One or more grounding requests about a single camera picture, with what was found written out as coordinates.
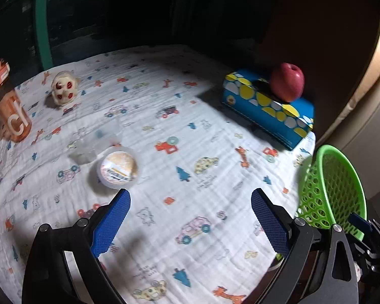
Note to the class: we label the white plush toy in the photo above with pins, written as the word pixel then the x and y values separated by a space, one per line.
pixel 63 88

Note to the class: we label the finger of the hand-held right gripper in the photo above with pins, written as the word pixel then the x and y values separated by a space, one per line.
pixel 359 221

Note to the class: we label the red apple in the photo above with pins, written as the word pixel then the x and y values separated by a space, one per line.
pixel 286 82

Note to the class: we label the green plastic basket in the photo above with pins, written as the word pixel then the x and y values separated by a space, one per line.
pixel 332 190

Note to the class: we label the dark brown headboard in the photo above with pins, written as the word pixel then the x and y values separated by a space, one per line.
pixel 319 22

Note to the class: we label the orange drink bottle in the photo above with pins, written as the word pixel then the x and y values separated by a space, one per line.
pixel 11 114

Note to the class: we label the blue spotted tissue box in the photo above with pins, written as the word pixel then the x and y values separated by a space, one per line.
pixel 272 117

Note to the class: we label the pudding cup with lid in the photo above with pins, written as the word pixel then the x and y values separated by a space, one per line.
pixel 118 166

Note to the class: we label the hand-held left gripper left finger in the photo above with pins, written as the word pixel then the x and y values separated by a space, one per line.
pixel 110 224

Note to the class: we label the green window frame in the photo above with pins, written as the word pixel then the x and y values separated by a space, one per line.
pixel 41 22

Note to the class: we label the clear plastic container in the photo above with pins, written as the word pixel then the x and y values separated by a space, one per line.
pixel 91 142

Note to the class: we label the beige flowered pillow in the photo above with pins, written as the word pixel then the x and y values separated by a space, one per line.
pixel 370 79

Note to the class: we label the printed blanket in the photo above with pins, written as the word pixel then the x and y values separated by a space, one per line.
pixel 177 126

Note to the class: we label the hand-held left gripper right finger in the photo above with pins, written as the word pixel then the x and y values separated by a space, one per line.
pixel 269 224

